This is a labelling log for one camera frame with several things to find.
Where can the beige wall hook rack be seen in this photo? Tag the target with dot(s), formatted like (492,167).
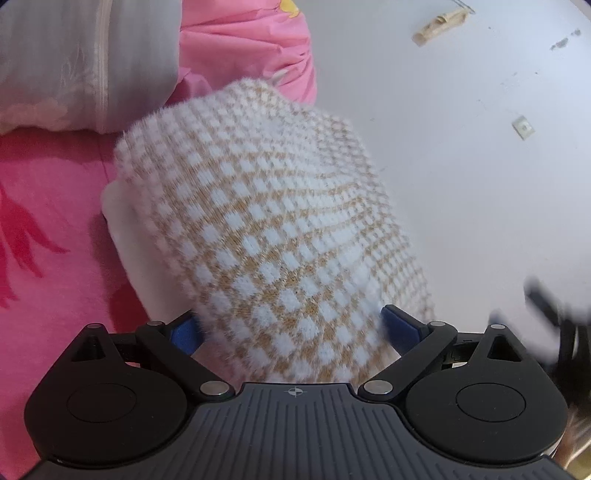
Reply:
(438,25)

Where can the white wall socket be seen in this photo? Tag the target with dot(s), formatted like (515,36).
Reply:
(523,127)

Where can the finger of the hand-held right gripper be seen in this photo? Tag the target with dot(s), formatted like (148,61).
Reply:
(547,302)

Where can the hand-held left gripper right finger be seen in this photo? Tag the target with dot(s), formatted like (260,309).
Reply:
(402,328)

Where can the pink grey leaf-print quilt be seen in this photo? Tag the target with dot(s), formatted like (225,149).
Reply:
(138,55)

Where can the beige white houndstooth coat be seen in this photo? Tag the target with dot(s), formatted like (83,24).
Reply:
(277,221)

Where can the pink floral bed sheet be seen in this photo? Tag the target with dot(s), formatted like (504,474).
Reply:
(55,230)

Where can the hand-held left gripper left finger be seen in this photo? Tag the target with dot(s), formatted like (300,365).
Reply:
(187,336)

